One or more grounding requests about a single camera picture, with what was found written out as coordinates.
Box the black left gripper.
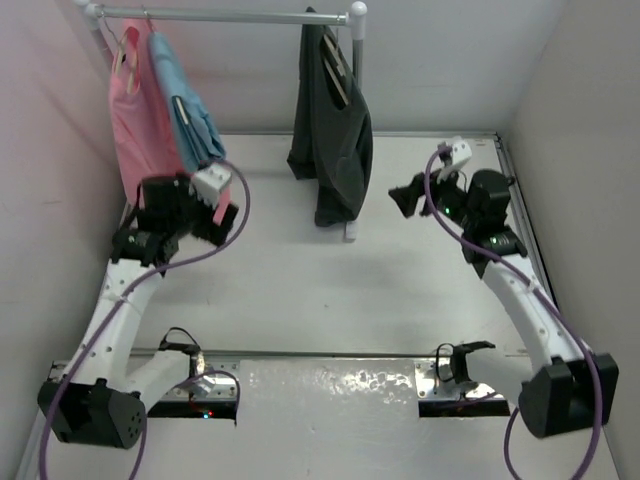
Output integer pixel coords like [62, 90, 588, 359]
[167, 171, 237, 246]

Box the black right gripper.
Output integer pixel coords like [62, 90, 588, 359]
[390, 161, 477, 230]

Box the dark grey t shirt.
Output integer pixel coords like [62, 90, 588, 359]
[287, 25, 373, 228]

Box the beige wooden hanger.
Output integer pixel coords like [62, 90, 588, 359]
[321, 28, 352, 109]

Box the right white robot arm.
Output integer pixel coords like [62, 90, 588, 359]
[388, 169, 619, 439]

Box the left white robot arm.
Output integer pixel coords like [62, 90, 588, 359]
[38, 164, 238, 449]

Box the light blue t shirt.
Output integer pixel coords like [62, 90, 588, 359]
[147, 31, 226, 173]

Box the pink t shirt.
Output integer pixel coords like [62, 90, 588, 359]
[108, 18, 226, 226]

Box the blue shirt wooden hanger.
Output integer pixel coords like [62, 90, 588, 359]
[172, 96, 191, 136]

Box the pink shirt wooden hanger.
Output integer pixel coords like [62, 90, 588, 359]
[102, 18, 141, 95]

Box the white clothes rack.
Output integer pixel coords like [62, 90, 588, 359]
[74, 0, 370, 244]

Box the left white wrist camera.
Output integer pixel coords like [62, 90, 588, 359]
[190, 163, 232, 208]

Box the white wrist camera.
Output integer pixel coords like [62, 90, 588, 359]
[190, 163, 232, 208]
[436, 136, 472, 183]

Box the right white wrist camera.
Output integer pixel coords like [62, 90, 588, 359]
[436, 136, 472, 183]

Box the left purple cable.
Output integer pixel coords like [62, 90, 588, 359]
[37, 159, 251, 480]

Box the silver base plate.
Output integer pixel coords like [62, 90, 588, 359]
[172, 357, 504, 408]

